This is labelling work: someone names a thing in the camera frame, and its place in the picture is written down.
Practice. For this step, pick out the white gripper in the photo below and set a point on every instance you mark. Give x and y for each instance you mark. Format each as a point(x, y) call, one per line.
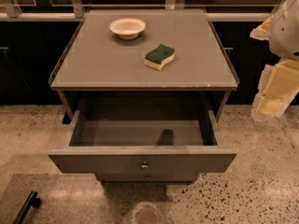
point(286, 32)

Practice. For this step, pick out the white bowl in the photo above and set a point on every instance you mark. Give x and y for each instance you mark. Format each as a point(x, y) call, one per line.
point(127, 28)

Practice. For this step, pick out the grey drawer cabinet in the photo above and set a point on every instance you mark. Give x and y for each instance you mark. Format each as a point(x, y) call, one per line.
point(104, 76)

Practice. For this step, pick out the green and yellow sponge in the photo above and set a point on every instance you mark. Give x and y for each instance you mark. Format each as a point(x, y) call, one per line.
point(159, 57)

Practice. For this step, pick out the grey lower drawer front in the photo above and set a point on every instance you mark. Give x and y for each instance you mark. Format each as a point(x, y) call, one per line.
point(151, 177)

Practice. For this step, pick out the open grey top drawer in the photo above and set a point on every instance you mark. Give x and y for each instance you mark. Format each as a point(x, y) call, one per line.
point(120, 146)

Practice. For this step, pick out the round metal drawer knob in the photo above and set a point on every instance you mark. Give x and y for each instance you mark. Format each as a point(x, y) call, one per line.
point(144, 166)

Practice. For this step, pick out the metal railing frame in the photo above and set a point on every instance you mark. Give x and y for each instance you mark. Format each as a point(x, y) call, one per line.
point(74, 10)

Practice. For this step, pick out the black handle bar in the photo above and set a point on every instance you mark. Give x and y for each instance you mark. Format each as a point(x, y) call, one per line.
point(32, 201)

